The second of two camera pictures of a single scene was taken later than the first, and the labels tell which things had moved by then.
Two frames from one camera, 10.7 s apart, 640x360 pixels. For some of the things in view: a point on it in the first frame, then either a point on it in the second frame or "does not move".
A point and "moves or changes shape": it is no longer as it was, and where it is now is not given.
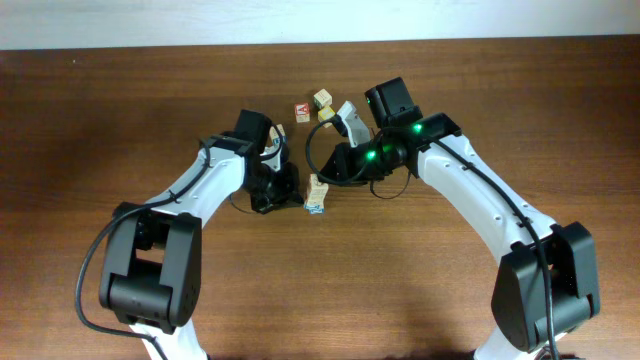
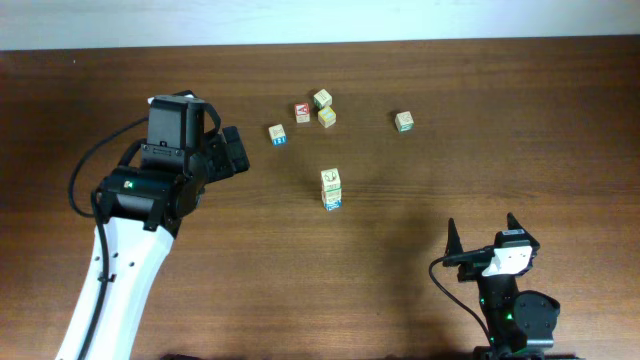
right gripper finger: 338,163 to 454,245
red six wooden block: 313,181 moves or changes shape
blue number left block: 274,135 does not move
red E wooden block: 316,196 to 330,198
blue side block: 320,201 to 332,201
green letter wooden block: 322,98 does not move
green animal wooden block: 319,190 to 336,193
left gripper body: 272,186 to 218,163
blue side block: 314,208 to 331,205
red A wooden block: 302,112 does not move
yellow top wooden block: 326,113 does not move
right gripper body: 366,164 to 470,268
